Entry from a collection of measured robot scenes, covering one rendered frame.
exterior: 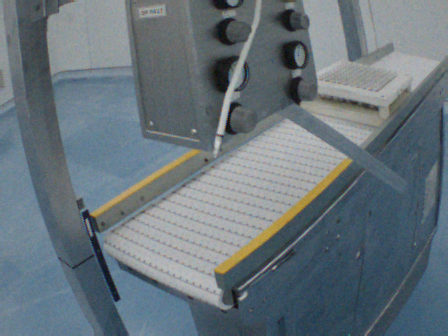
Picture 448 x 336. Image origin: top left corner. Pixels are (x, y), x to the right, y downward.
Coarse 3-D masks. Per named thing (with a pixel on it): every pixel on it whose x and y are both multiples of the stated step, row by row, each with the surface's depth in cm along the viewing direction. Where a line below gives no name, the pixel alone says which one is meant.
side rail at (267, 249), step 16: (432, 80) 131; (416, 96) 118; (400, 112) 108; (384, 128) 100; (368, 144) 94; (352, 176) 90; (336, 192) 86; (304, 208) 79; (320, 208) 83; (288, 224) 76; (304, 224) 80; (272, 240) 74; (288, 240) 77; (256, 256) 72; (240, 272) 70; (224, 288) 68
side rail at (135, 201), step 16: (384, 48) 163; (368, 64) 152; (256, 128) 112; (224, 144) 105; (240, 144) 109; (192, 160) 100; (160, 176) 94; (176, 176) 97; (144, 192) 92; (160, 192) 95; (112, 208) 87; (128, 208) 90; (96, 224) 84; (112, 224) 87
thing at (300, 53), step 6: (288, 42) 63; (294, 42) 63; (300, 42) 63; (288, 48) 62; (294, 48) 62; (300, 48) 63; (306, 48) 64; (288, 54) 63; (294, 54) 62; (300, 54) 63; (306, 54) 64; (288, 60) 63; (294, 60) 62; (300, 60) 64; (306, 60) 65; (288, 66) 64; (294, 66) 63; (300, 66) 64
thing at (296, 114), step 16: (288, 112) 73; (304, 112) 74; (304, 128) 75; (320, 128) 75; (336, 144) 77; (352, 144) 78; (352, 160) 79; (368, 160) 80; (384, 176) 82; (400, 192) 84
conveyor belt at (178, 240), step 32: (384, 64) 155; (416, 64) 155; (288, 128) 114; (352, 128) 110; (224, 160) 105; (256, 160) 103; (288, 160) 101; (320, 160) 99; (192, 192) 95; (224, 192) 94; (256, 192) 92; (288, 192) 91; (128, 224) 88; (160, 224) 87; (192, 224) 86; (224, 224) 85; (256, 224) 83; (128, 256) 81; (160, 256) 79; (192, 256) 78; (224, 256) 77; (192, 288) 73
